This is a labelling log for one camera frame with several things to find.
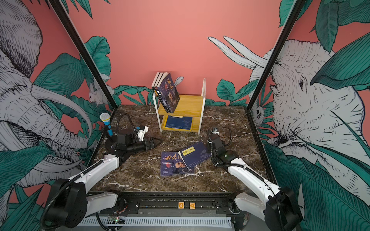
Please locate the navy book yellow label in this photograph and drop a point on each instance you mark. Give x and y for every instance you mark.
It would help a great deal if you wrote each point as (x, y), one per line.
(179, 122)

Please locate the black front rail base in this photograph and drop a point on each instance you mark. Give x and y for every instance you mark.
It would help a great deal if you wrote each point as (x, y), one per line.
(222, 203)

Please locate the black frame post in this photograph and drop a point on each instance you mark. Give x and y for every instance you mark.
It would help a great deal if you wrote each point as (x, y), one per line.
(292, 17)
(75, 37)

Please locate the black wolf cover book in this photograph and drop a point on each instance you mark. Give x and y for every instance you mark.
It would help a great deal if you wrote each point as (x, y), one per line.
(158, 91)

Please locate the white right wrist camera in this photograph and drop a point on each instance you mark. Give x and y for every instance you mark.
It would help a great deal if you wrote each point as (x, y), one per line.
(215, 131)

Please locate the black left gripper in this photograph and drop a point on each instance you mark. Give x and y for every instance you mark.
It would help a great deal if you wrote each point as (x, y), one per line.
(150, 142)

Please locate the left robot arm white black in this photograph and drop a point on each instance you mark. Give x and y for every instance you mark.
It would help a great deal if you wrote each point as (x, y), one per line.
(83, 184)

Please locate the white slotted cable duct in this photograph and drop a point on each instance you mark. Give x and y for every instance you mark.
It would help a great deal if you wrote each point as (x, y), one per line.
(218, 222)

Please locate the dark brown leaning book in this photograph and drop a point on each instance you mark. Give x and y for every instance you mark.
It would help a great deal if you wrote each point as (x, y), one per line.
(155, 79)

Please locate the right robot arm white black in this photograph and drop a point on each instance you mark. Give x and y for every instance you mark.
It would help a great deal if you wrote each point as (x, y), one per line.
(254, 182)

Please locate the right black frame post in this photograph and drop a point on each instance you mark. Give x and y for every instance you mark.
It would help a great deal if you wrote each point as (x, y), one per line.
(292, 17)

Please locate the wooden white-framed book shelf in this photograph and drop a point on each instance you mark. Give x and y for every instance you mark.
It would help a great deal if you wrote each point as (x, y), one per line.
(189, 106)

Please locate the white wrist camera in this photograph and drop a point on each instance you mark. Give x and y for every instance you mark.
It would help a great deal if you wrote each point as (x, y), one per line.
(215, 131)
(141, 131)

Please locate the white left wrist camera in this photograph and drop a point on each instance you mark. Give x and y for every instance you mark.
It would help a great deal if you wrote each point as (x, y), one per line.
(141, 131)

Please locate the left black frame post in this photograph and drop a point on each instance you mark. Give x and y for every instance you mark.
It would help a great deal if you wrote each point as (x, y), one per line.
(75, 37)

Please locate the illustrated magazine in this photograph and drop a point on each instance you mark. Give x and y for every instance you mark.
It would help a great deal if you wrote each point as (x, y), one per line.
(172, 164)
(170, 93)

